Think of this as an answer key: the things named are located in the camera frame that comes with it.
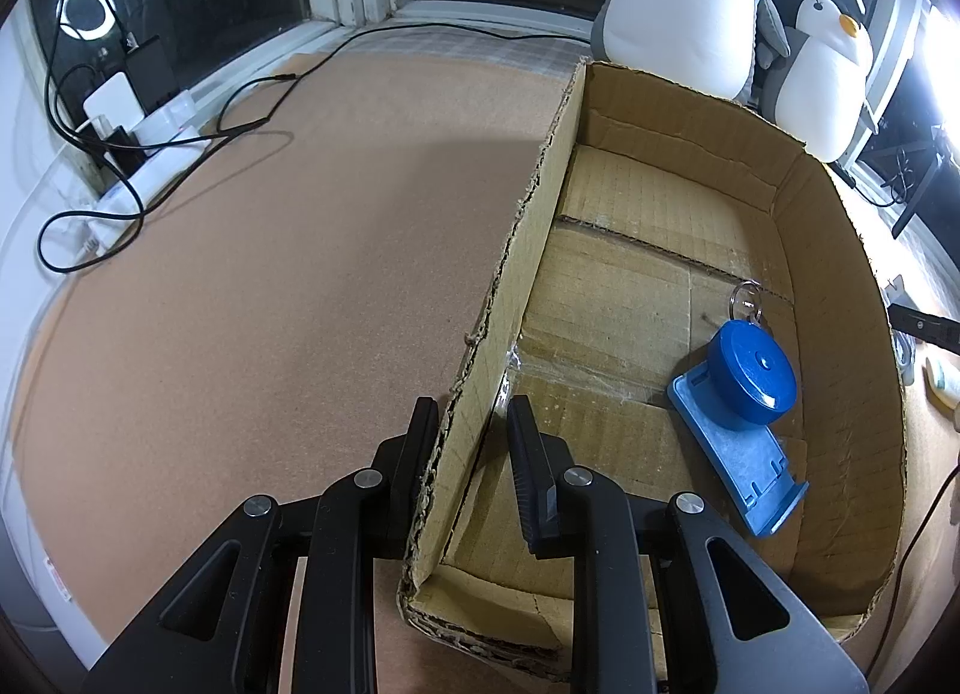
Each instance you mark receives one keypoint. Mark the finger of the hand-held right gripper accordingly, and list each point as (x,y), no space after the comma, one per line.
(926,328)

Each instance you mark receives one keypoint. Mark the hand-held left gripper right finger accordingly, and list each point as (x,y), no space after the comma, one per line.
(536,491)

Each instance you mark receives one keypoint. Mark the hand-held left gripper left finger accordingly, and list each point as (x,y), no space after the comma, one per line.
(405,484)

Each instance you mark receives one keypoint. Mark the white bottle blue cap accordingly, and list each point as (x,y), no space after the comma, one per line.
(943,380)

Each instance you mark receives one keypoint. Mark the blue round tape measure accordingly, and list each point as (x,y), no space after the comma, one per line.
(754,379)

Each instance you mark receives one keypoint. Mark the cardboard box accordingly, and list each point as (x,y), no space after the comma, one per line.
(615,304)

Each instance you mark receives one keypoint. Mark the blue phone stand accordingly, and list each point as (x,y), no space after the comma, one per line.
(742,469)

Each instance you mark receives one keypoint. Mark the small penguin plush toy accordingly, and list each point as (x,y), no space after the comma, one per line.
(825,86)

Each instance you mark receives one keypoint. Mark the large penguin plush toy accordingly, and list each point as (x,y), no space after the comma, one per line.
(690,3)

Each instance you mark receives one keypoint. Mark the white power strip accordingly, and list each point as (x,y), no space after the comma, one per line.
(161,154)

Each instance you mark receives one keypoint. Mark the checkered white mat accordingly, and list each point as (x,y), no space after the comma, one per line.
(465,48)

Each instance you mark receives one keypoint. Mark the black plug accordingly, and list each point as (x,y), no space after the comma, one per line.
(120,140)

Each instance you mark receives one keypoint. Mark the black power adapter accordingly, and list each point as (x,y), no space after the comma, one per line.
(150,67)

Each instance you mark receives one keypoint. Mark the white plugged wall charger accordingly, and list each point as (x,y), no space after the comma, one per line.
(112,101)

